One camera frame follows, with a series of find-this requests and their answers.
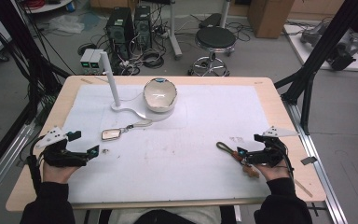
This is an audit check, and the grey bench power supply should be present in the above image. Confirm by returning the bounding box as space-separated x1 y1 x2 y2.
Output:
79 48 96 76
89 49 105 76

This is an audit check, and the white desk leg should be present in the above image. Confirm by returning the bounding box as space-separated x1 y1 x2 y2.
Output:
167 0 184 61

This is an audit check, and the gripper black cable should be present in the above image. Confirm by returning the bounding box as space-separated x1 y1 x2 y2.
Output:
278 144 296 181
26 135 45 195

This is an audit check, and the thin wooden strip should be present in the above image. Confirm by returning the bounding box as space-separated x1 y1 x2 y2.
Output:
293 178 314 199

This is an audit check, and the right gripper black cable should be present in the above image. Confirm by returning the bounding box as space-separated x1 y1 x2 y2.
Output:
278 144 296 181

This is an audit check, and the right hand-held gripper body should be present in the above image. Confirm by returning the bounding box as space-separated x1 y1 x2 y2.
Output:
246 125 299 168

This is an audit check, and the coiled black cable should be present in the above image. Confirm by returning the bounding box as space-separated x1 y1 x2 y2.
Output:
140 49 166 70

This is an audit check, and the black frame strut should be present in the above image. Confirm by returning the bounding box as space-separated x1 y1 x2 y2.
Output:
0 0 73 125
274 0 358 136

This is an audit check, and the rectangular silver tag keychain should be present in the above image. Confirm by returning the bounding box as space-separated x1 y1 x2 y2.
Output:
101 119 154 142

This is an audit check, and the large black computer tower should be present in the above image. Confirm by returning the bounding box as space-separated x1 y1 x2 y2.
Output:
104 7 136 62

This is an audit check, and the black round stool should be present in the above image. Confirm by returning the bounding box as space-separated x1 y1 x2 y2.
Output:
187 25 238 77

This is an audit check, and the aluminium rail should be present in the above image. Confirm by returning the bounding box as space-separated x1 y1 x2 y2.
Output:
0 121 37 210
282 100 350 224

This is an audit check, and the slim black computer tower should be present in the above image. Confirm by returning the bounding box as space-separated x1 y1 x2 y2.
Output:
132 4 154 51

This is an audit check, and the brown bear keychain olive strap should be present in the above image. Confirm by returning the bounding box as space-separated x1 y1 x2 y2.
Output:
215 141 261 179

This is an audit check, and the person's right hand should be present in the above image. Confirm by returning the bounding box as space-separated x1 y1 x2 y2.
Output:
255 162 292 182

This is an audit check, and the white key stand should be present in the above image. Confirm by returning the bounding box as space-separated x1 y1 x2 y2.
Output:
99 50 176 123

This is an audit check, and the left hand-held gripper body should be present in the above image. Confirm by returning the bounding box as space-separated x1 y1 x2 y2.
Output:
34 125 90 168

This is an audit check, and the cardboard box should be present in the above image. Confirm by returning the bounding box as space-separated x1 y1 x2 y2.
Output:
246 0 296 40

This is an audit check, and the white board on floor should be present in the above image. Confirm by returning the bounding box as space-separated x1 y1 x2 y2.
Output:
282 23 358 73

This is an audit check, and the clear plastic bag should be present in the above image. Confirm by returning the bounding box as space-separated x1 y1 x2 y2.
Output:
48 14 86 35

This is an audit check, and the white table mat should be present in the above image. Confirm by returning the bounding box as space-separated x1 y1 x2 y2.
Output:
65 83 273 205

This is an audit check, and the white ceramic bowl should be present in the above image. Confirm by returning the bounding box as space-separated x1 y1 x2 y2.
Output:
142 77 179 114

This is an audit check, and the small grey card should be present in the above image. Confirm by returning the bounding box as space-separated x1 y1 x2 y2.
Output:
300 156 319 166

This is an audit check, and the black and grey robot device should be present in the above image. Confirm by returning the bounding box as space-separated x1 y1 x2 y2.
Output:
325 30 358 72

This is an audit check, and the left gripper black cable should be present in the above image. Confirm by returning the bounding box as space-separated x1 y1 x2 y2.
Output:
26 135 45 195

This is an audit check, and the person's left hand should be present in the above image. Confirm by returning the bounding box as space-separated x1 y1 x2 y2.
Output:
42 162 82 185

